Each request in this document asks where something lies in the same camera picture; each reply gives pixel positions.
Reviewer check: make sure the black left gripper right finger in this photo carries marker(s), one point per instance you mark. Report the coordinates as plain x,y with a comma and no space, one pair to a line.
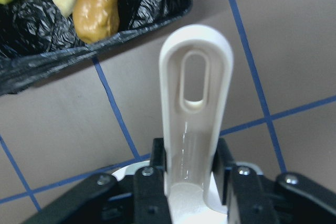
250,197

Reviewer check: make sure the beige plastic dustpan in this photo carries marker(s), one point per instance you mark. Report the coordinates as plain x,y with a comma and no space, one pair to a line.
196,64

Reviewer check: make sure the yellow-brown bread roll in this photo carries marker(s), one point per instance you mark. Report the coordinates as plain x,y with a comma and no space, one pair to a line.
95,20

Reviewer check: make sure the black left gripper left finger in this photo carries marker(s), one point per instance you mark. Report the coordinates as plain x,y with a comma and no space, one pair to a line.
101,198

